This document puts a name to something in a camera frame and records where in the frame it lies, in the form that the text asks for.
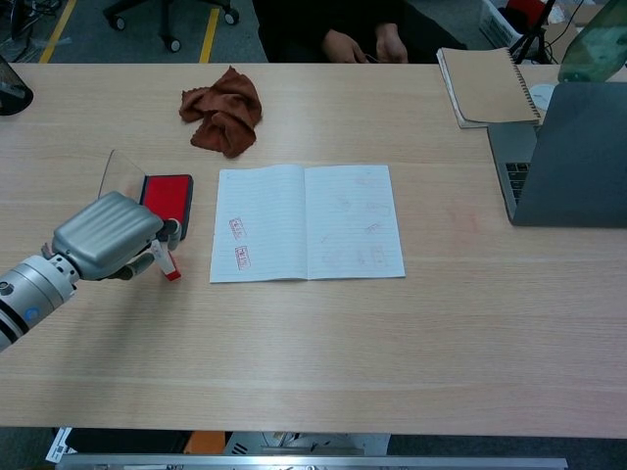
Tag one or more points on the seated person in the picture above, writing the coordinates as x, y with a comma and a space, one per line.
294, 29

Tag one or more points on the white round disc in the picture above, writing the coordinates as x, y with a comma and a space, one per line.
541, 94

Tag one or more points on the green transparent plastic bottle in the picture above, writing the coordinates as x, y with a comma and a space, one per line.
595, 46

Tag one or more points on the black office chair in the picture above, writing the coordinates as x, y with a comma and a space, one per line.
166, 14

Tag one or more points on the open white lined notebook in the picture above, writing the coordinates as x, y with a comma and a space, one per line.
274, 220

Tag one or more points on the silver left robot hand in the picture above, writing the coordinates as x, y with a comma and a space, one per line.
108, 235

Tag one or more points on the orange object under table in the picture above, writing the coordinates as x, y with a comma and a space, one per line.
206, 443

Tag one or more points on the black stand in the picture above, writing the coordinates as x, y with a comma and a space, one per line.
11, 95

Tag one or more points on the kraft spiral notebook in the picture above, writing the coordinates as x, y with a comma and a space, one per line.
490, 85

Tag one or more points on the small red white stamp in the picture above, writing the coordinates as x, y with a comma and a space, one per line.
169, 267

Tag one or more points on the aluminium rail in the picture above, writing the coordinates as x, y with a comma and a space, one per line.
294, 463

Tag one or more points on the brown crumpled cloth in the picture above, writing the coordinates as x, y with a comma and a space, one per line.
225, 112

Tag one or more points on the black tripod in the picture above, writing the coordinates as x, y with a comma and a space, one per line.
530, 36

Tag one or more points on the grey laptop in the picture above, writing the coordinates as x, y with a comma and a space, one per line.
578, 161

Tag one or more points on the white plastic basket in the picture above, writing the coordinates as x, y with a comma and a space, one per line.
497, 24

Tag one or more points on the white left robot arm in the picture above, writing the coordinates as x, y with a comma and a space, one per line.
29, 294

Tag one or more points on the red ink pad clear lid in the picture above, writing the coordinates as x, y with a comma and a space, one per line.
169, 196

